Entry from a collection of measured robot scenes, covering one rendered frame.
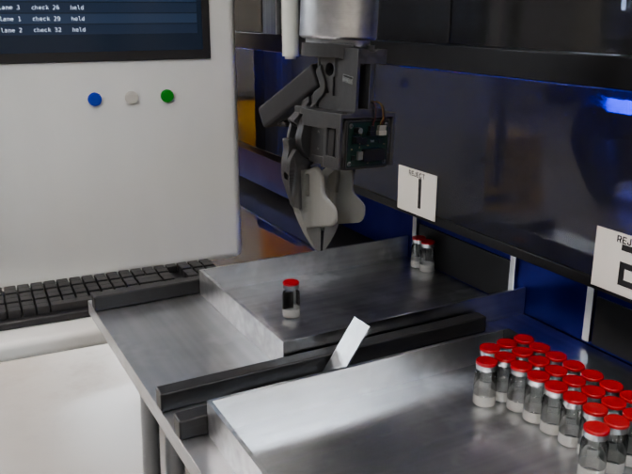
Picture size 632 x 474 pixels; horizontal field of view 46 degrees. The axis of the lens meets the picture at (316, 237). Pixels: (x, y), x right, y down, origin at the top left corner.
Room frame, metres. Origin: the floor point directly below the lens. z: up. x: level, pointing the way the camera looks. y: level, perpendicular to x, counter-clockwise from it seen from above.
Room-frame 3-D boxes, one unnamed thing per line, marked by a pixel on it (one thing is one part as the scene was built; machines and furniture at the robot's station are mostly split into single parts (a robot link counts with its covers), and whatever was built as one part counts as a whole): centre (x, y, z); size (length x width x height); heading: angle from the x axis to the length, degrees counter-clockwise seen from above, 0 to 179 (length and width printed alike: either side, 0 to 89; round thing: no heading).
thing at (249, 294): (0.92, -0.05, 0.90); 0.34 x 0.26 x 0.04; 118
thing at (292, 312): (0.87, 0.03, 0.90); 0.02 x 0.02 x 0.04
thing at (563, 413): (0.61, -0.21, 0.90); 0.18 x 0.02 x 0.05; 28
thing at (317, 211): (0.73, 0.00, 1.05); 0.06 x 0.03 x 0.09; 38
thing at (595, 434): (0.53, -0.23, 0.90); 0.02 x 0.02 x 0.05
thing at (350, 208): (0.75, -0.03, 1.05); 0.06 x 0.03 x 0.09; 38
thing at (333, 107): (0.74, -0.02, 1.16); 0.09 x 0.08 x 0.12; 38
